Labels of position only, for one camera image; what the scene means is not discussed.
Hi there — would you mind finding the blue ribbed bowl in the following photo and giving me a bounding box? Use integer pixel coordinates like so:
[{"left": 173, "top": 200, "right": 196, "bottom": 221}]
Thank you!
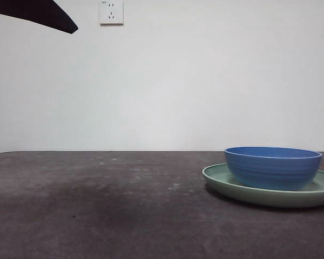
[{"left": 224, "top": 146, "right": 323, "bottom": 191}]

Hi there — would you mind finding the green shallow plate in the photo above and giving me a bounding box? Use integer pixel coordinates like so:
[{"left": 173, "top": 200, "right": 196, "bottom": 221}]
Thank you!
[{"left": 201, "top": 163, "right": 324, "bottom": 208}]

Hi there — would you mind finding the white wall socket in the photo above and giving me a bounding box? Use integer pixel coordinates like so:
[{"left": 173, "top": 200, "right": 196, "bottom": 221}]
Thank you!
[{"left": 99, "top": 0, "right": 125, "bottom": 27}]

